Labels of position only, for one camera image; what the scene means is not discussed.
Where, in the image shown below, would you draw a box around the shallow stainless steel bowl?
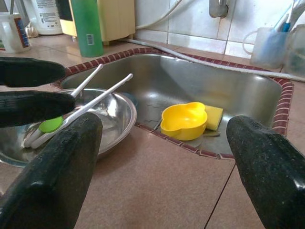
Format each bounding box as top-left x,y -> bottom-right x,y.
0,88 -> 138,167

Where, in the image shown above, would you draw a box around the white printed mug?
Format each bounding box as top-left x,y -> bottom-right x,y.
0,12 -> 32,53

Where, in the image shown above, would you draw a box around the stainless steel sink basin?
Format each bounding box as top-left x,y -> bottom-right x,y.
61,53 -> 284,158

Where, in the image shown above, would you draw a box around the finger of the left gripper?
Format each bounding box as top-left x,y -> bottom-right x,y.
0,56 -> 67,88
0,90 -> 77,128

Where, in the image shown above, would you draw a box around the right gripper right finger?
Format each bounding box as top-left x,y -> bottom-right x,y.
225,115 -> 305,229

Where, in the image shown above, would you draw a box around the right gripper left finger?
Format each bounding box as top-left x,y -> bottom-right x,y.
0,112 -> 104,229

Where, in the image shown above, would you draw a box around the white spoon green tip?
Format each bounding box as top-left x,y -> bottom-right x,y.
39,63 -> 104,134

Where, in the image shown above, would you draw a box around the yellow plastic suction bowl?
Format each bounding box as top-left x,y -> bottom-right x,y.
161,102 -> 208,150

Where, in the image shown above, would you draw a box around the white garlic bulb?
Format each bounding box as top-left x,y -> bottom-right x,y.
25,21 -> 40,38

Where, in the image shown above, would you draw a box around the thin white curved hose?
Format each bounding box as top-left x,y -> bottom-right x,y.
135,0 -> 191,30

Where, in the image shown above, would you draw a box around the thick white ribbed hose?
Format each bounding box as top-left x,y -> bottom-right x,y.
122,38 -> 305,83

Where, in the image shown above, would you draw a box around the beige water ionizer appliance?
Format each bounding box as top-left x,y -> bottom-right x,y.
55,0 -> 136,46

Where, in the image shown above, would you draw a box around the clear toothbrush cup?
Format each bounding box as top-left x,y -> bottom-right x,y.
243,26 -> 290,70

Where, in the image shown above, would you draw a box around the large white plastic jar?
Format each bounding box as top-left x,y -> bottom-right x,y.
30,0 -> 64,36

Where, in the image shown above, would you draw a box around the green dish soap bottle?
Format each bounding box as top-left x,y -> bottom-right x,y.
71,0 -> 105,58

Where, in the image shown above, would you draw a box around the blue toothbrush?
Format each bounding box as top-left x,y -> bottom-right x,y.
274,7 -> 293,33

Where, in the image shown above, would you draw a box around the yellow dish sponge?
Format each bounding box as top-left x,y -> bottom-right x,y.
204,104 -> 224,131

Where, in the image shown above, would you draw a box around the clear measuring jug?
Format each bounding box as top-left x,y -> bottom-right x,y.
285,23 -> 305,78

